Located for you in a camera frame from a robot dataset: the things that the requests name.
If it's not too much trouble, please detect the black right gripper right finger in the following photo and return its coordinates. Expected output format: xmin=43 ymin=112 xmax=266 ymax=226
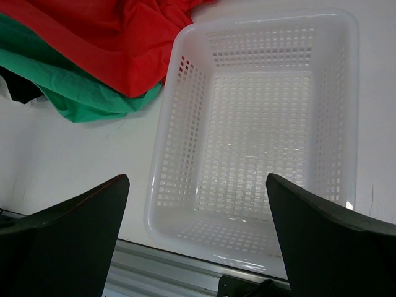
xmin=266 ymin=174 xmax=395 ymax=296

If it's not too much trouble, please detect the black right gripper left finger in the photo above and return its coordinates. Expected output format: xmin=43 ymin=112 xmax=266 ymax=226
xmin=1 ymin=174 xmax=129 ymax=296

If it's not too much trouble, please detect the green tank top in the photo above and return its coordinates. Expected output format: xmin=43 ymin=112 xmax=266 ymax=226
xmin=1 ymin=14 xmax=161 ymax=123

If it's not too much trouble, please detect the black tank top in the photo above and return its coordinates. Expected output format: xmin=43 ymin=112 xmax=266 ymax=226
xmin=1 ymin=66 xmax=43 ymax=104

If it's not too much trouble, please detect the red tank top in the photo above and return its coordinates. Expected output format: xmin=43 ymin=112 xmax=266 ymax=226
xmin=1 ymin=1 xmax=203 ymax=97

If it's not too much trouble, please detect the white plastic perforated basket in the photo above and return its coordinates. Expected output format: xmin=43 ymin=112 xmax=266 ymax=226
xmin=144 ymin=9 xmax=359 ymax=278

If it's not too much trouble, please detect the aluminium front frame rail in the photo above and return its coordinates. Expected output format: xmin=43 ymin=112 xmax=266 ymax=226
xmin=102 ymin=241 xmax=290 ymax=296

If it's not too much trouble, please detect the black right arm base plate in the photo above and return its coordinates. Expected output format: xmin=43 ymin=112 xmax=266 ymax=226
xmin=217 ymin=275 xmax=291 ymax=297

